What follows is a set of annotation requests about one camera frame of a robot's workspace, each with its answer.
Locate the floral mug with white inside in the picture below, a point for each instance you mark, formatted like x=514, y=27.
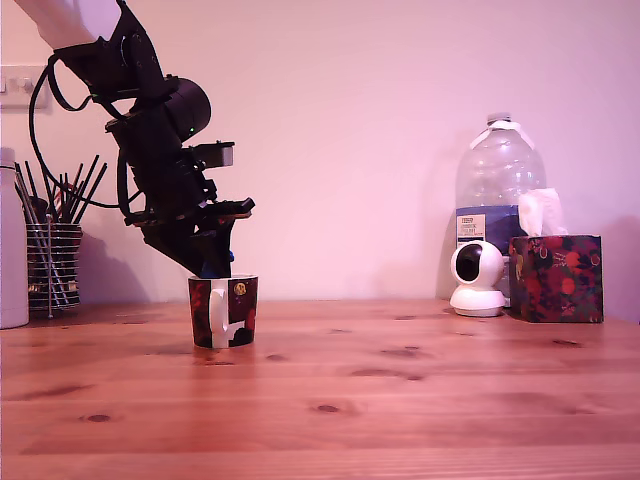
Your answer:
x=240, y=310

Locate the thin black stick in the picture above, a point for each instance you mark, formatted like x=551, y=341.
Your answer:
x=72, y=191
x=85, y=189
x=92, y=191
x=25, y=192

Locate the white bottle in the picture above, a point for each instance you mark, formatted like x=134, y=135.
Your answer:
x=11, y=250

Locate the large clear water bottle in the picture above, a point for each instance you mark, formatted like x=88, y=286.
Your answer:
x=500, y=165

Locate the white tissue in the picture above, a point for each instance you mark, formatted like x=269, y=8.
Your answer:
x=537, y=212

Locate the dark floral tissue box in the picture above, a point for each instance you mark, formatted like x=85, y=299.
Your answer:
x=555, y=280

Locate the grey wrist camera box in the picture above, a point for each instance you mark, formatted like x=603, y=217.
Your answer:
x=222, y=154

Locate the white wall switch plate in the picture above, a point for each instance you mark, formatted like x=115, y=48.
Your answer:
x=20, y=85

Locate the small white round camera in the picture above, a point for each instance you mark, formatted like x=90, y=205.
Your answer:
x=475, y=285

